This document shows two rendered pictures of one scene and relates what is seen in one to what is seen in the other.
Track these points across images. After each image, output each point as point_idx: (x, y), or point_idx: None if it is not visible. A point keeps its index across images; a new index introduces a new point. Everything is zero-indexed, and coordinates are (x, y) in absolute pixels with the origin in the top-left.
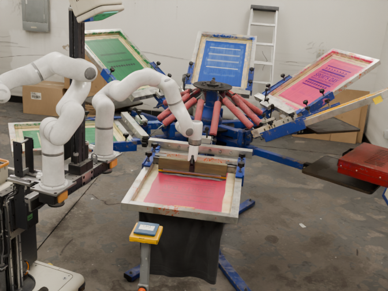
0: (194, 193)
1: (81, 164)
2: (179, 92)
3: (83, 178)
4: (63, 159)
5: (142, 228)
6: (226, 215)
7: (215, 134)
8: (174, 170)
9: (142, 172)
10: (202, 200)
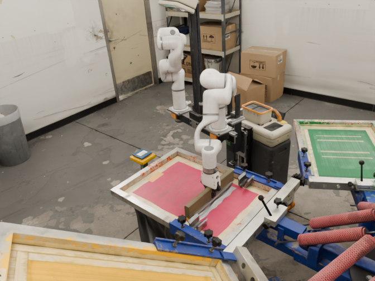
0: (174, 189)
1: (191, 112)
2: (205, 105)
3: (190, 121)
4: (174, 94)
5: (142, 151)
6: (118, 184)
7: (297, 238)
8: None
9: (222, 166)
10: (160, 190)
